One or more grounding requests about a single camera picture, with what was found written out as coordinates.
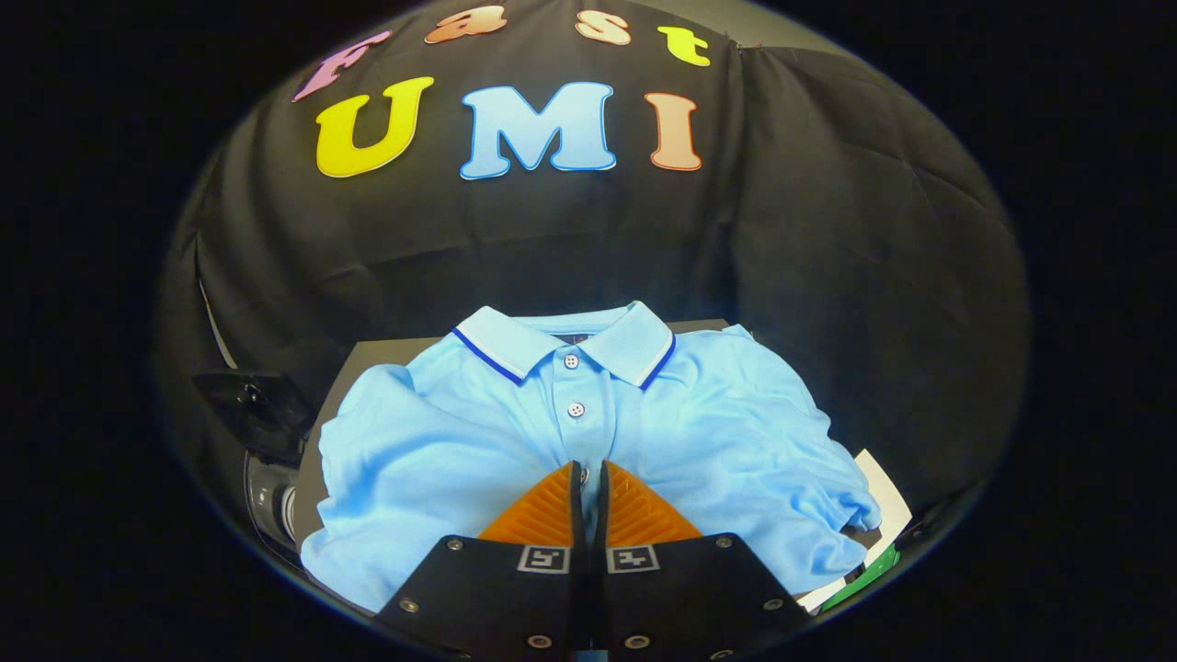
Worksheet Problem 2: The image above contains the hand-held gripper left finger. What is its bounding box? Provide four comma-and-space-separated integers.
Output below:
375, 462, 589, 658

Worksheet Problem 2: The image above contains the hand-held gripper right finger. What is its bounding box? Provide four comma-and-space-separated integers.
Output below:
593, 462, 810, 658

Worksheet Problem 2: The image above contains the light blue polo shirt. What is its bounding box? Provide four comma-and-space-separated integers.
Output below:
301, 301, 882, 614

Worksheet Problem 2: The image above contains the dark grey washing machine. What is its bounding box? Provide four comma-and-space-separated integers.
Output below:
244, 451, 300, 553

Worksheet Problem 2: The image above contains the grey cabinet with black top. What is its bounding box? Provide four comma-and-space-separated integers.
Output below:
292, 317, 757, 543

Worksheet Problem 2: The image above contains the black backdrop cloth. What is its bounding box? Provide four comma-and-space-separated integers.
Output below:
156, 0, 1029, 516

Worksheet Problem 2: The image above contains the green object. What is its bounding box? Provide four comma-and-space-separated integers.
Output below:
821, 544, 900, 611

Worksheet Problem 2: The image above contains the white table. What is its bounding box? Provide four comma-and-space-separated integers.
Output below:
795, 449, 913, 612

